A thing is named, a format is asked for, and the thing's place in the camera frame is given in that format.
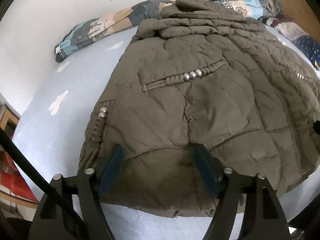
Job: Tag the olive quilted puffer jacket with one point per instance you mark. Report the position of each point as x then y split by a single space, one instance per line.
187 100

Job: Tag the wooden cabinet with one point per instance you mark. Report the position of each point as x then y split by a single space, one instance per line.
13 116

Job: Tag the red plastic bag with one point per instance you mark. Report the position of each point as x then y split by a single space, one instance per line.
15 182

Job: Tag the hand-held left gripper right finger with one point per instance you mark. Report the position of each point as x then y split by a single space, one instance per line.
206 172

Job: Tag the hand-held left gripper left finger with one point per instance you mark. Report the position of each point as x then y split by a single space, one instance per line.
112 170

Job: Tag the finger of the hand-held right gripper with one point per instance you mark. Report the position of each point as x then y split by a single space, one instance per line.
317 127

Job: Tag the wooden headboard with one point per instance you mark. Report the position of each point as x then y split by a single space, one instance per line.
295 7

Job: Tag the patchwork cartoon print blanket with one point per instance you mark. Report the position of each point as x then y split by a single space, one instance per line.
100 30

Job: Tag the light blue cloud bed sheet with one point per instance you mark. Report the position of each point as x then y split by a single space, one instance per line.
62 130

